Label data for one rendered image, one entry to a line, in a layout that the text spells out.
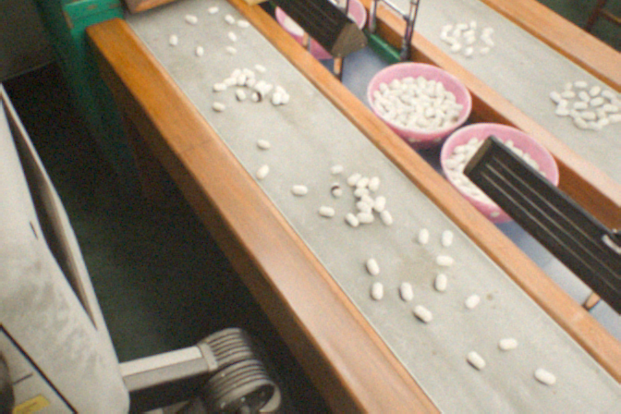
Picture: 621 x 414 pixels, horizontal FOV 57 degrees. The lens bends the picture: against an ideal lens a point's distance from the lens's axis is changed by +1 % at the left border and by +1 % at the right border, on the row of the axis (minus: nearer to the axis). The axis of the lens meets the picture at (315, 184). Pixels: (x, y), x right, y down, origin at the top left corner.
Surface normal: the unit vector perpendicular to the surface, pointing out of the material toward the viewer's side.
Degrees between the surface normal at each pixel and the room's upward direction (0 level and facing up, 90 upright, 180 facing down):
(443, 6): 0
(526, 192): 58
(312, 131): 0
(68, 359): 89
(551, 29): 0
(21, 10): 90
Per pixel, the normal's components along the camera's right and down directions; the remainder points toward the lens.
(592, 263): -0.67, 0.01
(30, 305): 0.87, 0.40
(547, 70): 0.04, -0.64
